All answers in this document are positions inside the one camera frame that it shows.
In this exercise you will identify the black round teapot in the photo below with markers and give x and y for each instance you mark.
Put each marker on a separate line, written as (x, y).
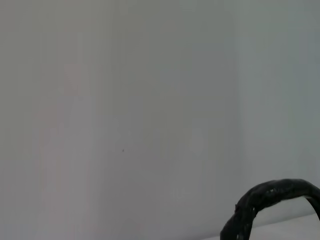
(255, 200)

